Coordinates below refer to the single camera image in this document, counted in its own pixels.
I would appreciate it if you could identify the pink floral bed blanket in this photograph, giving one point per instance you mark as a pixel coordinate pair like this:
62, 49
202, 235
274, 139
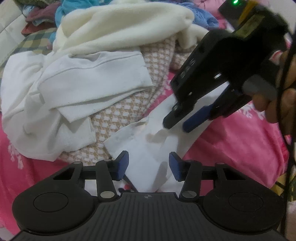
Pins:
231, 148

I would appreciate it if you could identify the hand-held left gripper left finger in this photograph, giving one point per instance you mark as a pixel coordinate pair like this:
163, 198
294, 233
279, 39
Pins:
122, 165

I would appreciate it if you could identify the person's right hand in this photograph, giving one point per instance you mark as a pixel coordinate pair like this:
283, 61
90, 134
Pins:
272, 112

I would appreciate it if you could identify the cyan patterned blanket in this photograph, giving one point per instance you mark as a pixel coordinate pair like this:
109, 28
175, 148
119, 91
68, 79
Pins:
69, 9

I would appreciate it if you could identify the crumpled blue cloth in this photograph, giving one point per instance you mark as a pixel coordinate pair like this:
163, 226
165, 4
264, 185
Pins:
205, 18

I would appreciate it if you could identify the cream fleece garment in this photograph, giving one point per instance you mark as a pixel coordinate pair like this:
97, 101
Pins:
120, 25

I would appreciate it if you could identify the white shirt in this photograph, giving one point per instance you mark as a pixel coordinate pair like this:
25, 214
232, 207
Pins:
148, 162

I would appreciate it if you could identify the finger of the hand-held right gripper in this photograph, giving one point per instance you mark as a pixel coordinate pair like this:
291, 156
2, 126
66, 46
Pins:
178, 117
196, 119

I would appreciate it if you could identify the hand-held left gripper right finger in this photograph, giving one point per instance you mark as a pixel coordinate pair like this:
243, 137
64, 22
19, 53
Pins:
175, 166

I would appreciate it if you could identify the maroon cloth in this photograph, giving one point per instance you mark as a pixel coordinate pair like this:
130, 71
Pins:
41, 18

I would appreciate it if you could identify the white padded headboard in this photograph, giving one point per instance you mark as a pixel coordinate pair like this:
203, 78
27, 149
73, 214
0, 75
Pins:
9, 27

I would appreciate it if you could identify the white sweatshirt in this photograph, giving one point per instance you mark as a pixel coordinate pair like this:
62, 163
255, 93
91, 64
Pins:
81, 81

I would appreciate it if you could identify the green plaid cloth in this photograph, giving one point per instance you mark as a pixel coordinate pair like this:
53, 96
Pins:
34, 41

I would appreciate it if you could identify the beige checkered cloth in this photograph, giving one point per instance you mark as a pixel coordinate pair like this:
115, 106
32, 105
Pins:
120, 111

